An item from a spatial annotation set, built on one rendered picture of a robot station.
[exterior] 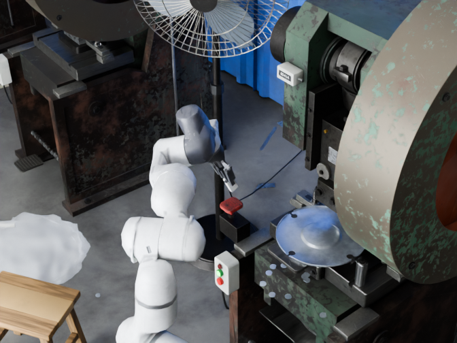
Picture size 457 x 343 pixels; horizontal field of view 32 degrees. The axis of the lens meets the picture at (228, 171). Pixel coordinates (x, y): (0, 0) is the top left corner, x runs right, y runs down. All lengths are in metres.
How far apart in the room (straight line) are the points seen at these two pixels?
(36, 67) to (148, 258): 1.96
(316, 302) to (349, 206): 0.69
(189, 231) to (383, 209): 0.51
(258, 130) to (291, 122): 2.00
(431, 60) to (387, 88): 0.11
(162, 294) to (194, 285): 1.47
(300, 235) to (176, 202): 0.63
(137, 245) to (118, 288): 1.48
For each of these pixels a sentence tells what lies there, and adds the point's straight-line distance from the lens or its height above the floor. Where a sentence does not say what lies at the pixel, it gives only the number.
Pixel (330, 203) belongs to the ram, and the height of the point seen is 0.93.
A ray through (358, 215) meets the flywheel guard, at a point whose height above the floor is 1.25.
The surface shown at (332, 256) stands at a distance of 2.52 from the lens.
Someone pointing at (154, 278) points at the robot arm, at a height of 1.07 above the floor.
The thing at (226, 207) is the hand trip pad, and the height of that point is 0.76.
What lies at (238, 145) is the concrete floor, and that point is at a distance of 4.33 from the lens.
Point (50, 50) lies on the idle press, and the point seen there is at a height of 0.69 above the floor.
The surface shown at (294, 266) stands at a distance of 2.48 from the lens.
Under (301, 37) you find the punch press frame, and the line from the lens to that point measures 2.30.
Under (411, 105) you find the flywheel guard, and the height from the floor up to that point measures 1.56.
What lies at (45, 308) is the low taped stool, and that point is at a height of 0.33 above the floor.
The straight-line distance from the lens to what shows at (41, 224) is 3.66.
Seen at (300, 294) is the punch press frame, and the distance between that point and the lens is 2.62.
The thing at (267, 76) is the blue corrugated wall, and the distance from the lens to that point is 4.63.
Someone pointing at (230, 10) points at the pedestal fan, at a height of 1.23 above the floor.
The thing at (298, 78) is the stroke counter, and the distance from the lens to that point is 2.32.
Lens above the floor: 2.48
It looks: 37 degrees down
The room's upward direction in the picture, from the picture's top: 1 degrees counter-clockwise
